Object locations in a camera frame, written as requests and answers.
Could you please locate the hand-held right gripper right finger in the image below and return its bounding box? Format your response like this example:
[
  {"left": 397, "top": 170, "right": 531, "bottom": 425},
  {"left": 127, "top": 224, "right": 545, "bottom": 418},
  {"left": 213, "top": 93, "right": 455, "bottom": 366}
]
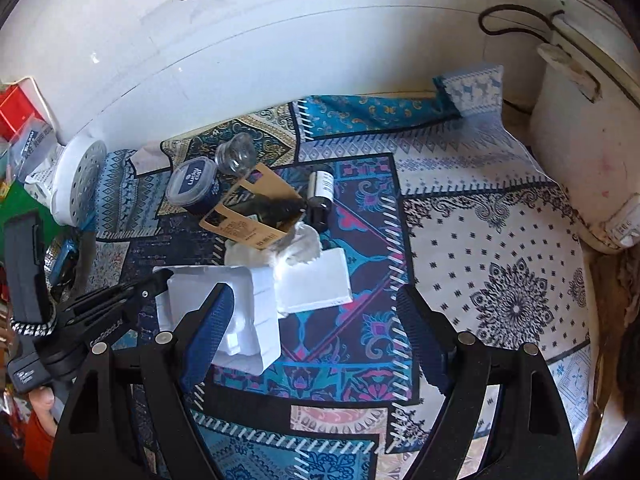
[{"left": 394, "top": 284, "right": 593, "bottom": 480}]

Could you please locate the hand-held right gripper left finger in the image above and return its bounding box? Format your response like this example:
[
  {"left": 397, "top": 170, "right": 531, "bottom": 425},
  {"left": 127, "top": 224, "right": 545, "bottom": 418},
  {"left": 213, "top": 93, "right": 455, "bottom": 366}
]
[{"left": 48, "top": 282, "right": 236, "bottom": 480}]

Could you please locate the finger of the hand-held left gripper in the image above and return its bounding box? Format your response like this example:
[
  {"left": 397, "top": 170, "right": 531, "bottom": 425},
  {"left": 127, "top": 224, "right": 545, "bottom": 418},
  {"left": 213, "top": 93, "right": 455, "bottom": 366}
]
[
  {"left": 60, "top": 269, "right": 175, "bottom": 328},
  {"left": 75, "top": 305, "right": 146, "bottom": 356}
]

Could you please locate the large white styrofoam tray piece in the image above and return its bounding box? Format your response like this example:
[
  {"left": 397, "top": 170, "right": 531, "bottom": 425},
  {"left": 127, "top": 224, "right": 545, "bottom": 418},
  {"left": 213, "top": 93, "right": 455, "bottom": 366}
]
[{"left": 152, "top": 266, "right": 283, "bottom": 375}]

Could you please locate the white styrofoam block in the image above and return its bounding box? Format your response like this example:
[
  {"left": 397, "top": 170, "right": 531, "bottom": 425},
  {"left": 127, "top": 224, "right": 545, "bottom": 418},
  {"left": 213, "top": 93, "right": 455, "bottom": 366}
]
[{"left": 272, "top": 247, "right": 353, "bottom": 317}]

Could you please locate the clear glass jar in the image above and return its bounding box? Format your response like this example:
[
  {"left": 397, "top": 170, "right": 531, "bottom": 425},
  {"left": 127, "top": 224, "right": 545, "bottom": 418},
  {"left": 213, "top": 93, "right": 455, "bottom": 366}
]
[{"left": 215, "top": 134, "right": 258, "bottom": 177}]

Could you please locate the person's left hand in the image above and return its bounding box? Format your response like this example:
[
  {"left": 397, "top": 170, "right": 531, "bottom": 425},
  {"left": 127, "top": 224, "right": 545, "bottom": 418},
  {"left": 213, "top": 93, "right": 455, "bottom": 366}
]
[{"left": 27, "top": 387, "right": 58, "bottom": 436}]

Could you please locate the green board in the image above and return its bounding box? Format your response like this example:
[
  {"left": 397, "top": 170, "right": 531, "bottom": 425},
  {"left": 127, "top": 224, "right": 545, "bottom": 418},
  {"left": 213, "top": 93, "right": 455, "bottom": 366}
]
[{"left": 0, "top": 180, "right": 56, "bottom": 261}]

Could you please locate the white perforated round appliance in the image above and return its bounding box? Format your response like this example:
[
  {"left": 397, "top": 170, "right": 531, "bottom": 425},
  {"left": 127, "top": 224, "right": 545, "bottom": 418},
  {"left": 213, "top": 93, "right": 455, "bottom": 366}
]
[{"left": 50, "top": 137, "right": 108, "bottom": 226}]

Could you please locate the brown cardboard bottle carrier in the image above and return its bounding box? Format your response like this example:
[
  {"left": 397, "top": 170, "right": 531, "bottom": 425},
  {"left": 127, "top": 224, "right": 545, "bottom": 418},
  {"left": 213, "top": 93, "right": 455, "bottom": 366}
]
[{"left": 199, "top": 162, "right": 307, "bottom": 251}]

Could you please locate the patterned blue white tablecloth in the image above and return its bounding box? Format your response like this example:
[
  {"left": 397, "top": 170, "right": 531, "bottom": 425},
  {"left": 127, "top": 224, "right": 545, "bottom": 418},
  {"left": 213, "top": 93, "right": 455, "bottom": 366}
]
[{"left": 82, "top": 62, "right": 593, "bottom": 480}]

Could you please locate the dark blue lidded cup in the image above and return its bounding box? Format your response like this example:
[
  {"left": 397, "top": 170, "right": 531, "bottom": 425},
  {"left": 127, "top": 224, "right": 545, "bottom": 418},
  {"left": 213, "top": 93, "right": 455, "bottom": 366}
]
[{"left": 166, "top": 156, "right": 221, "bottom": 216}]

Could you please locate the crumpled white tissue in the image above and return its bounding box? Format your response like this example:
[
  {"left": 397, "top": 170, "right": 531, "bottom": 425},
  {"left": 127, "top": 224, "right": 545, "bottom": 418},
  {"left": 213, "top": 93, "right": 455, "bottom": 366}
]
[{"left": 224, "top": 222, "right": 323, "bottom": 271}]

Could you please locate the printed clear plastic bag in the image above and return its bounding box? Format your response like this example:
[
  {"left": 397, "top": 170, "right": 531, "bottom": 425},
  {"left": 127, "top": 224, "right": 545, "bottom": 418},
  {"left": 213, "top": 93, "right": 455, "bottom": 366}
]
[{"left": 7, "top": 115, "right": 63, "bottom": 181}]

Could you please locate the small black bottle white label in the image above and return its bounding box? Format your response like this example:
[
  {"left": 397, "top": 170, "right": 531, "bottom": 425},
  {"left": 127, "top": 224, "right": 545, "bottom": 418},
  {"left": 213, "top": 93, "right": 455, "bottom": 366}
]
[{"left": 306, "top": 170, "right": 335, "bottom": 233}]

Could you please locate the red box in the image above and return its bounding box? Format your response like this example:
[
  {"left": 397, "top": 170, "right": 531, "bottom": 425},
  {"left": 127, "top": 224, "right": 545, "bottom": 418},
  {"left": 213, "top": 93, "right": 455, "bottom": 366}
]
[{"left": 0, "top": 82, "right": 38, "bottom": 136}]

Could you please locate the white rice cooker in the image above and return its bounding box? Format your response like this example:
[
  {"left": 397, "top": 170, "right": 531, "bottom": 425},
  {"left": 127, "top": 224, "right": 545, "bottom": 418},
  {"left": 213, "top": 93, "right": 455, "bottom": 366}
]
[{"left": 527, "top": 0, "right": 640, "bottom": 256}]

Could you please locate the black cable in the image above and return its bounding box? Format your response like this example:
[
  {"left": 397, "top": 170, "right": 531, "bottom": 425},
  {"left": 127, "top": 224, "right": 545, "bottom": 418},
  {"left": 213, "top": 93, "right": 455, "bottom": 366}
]
[{"left": 477, "top": 4, "right": 553, "bottom": 43}]

